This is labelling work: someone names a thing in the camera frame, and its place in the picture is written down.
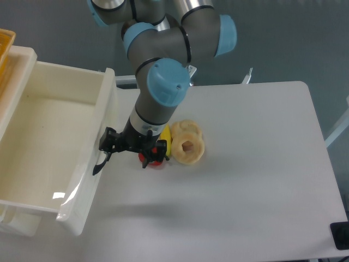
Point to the rear beige toy donut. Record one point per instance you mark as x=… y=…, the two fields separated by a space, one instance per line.
x=185 y=126

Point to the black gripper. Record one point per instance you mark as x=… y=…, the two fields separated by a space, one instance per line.
x=131 y=140

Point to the white frame at right edge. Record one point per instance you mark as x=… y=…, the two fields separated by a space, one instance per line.
x=339 y=126

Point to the beige toy donut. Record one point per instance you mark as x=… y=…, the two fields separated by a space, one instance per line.
x=187 y=148
x=185 y=126

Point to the black top drawer handle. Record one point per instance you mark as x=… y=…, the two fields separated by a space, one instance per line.
x=98 y=167

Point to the black device at table corner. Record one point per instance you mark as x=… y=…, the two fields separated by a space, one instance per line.
x=340 y=234

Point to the front beige toy donut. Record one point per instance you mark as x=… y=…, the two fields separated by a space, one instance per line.
x=187 y=148

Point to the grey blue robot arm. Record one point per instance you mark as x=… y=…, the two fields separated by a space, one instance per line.
x=159 y=52

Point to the white drawer cabinet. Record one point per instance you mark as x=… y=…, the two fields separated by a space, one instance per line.
x=16 y=218

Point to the yellow toy banana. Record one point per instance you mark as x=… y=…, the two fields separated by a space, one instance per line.
x=166 y=135

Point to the red toy bell pepper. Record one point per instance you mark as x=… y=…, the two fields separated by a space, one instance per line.
x=154 y=162

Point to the yellow woven basket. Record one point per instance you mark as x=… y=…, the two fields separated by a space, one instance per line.
x=6 y=41

